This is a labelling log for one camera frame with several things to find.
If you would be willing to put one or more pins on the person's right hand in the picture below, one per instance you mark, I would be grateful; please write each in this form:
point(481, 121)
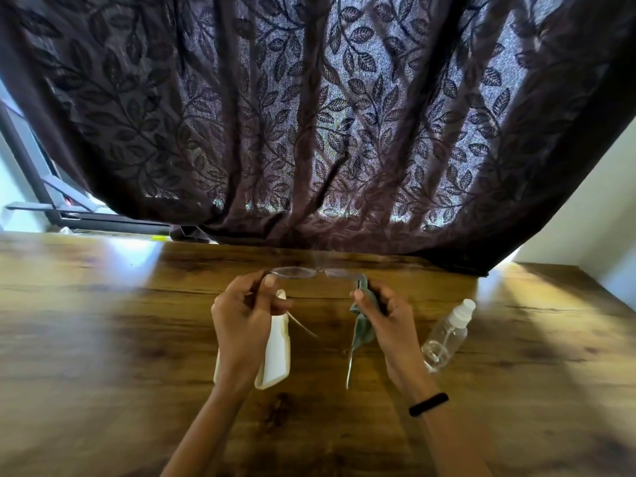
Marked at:
point(397, 337)

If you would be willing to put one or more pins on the person's left hand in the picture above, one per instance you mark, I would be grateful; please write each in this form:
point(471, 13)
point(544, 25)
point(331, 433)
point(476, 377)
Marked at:
point(241, 332)

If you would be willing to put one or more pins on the person's left thumb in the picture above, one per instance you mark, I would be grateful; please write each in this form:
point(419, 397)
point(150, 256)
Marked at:
point(278, 305)

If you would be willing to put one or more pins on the person's right thumb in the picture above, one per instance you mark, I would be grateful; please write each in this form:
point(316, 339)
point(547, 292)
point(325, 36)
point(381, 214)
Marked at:
point(362, 302)

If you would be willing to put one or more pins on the green cleaning cloth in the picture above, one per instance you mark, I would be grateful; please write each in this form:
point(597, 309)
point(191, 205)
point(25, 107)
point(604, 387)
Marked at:
point(361, 328)

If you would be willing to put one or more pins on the thin-rimmed eyeglasses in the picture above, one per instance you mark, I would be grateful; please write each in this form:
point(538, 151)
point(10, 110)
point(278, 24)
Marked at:
point(298, 272)

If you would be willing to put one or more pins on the person's left forearm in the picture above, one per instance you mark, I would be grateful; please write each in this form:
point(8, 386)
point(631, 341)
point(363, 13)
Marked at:
point(208, 432)

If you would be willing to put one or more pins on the person's right forearm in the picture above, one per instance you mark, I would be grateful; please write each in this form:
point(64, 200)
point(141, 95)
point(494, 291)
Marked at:
point(442, 442)

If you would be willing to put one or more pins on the white glasses case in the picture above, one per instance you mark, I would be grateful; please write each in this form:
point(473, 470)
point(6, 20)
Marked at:
point(278, 352)

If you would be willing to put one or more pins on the clear spray bottle white cap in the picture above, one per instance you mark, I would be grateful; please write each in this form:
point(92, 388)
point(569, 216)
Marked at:
point(444, 337)

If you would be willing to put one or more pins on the black wristband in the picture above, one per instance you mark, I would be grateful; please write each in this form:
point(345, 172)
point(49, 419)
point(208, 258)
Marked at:
point(428, 404)

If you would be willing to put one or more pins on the dark brown leaf-patterned curtain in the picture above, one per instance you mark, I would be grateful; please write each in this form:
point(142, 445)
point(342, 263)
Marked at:
point(318, 119)

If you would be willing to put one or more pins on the dark grey window frame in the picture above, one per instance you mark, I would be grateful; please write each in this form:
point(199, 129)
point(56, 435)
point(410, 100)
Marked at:
point(35, 163)

